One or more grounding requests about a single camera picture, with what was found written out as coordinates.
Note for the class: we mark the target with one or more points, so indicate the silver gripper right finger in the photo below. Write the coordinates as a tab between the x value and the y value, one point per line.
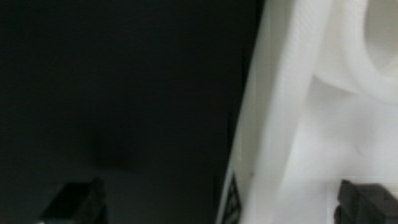
369	204

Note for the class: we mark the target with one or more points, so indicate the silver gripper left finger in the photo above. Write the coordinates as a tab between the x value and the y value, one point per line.
79	204

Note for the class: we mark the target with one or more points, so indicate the white square table top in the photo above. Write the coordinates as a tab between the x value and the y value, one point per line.
317	131

